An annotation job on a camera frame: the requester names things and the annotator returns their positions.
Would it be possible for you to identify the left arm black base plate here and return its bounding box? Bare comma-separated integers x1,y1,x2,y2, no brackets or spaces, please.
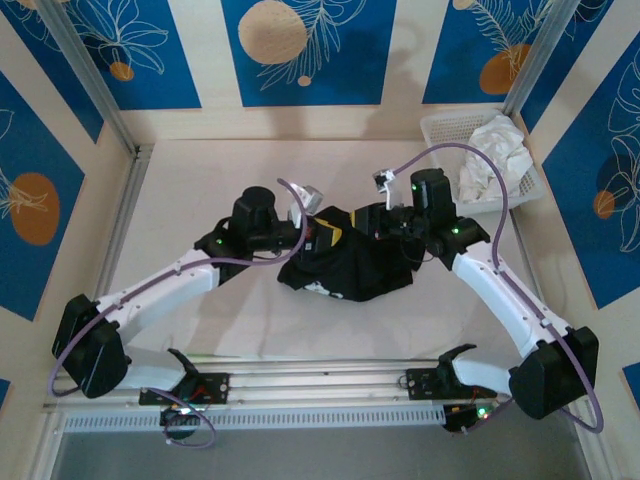
138,372,231,407

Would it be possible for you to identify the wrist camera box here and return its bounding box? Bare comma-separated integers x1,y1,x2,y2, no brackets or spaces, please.
288,182,322,225
370,168,402,211

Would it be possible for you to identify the black controller board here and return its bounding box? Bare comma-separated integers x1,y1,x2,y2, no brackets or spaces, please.
442,403,496,436
158,405,201,445

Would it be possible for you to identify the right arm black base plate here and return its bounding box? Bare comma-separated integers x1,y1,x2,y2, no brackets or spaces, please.
405,367,497,401

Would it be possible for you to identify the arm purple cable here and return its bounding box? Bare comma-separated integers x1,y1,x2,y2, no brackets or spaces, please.
394,142,605,435
46,177,307,450

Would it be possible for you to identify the slotted grey cable duct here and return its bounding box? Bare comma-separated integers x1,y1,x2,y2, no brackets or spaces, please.
62,403,447,434

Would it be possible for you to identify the aluminium mounting rail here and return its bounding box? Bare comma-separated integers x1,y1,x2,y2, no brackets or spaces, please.
42,357,594,414

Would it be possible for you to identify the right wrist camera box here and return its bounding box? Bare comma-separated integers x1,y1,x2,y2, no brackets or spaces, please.
370,168,402,211

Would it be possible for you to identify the aluminium side rail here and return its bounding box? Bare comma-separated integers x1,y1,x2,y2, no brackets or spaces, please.
74,143,155,371
508,209,565,361

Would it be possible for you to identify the white perforated plastic basket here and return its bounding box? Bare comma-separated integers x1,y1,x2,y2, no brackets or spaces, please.
418,108,547,217

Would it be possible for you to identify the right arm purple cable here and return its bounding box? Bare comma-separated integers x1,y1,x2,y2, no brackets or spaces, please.
394,142,605,435

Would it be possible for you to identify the black t-shirt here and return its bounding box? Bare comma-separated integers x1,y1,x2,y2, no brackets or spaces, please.
277,202,426,304

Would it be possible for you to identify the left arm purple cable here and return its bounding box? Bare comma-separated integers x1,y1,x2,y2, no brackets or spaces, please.
46,177,307,450

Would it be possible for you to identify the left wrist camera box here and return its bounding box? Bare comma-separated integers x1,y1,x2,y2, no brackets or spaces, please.
288,182,322,225

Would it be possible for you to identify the white crumpled cloth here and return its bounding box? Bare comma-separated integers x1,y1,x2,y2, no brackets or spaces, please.
457,113,535,204

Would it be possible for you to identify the aluminium frame post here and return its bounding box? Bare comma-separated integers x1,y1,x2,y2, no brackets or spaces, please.
37,0,142,156
502,0,584,119

